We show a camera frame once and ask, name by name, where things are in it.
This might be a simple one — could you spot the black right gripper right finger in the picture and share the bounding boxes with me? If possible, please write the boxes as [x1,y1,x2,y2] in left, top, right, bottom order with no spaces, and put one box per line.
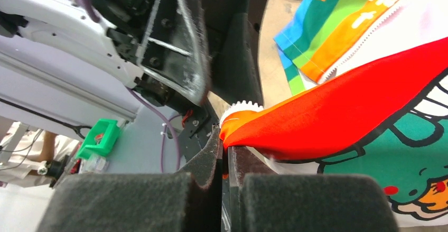
[228,147,398,231]

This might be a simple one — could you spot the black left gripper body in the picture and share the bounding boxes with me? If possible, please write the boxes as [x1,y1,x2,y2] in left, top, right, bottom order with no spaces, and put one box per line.
[91,0,211,105]

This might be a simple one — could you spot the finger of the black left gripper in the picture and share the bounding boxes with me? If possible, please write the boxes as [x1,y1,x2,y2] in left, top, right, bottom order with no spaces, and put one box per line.
[206,0,268,105]

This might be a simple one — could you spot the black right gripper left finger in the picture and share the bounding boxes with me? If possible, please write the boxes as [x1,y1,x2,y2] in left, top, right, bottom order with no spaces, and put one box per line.
[37,127,223,231]

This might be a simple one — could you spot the rainbow red white kids jacket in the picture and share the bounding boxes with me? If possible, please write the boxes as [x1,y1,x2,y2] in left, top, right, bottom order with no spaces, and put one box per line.
[220,0,447,228]

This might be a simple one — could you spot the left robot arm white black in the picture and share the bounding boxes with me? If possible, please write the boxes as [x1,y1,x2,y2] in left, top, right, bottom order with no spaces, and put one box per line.
[1,0,268,113]

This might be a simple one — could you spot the green plastic bin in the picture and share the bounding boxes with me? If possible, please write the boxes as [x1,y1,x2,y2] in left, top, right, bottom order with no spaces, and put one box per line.
[76,118,121,160]

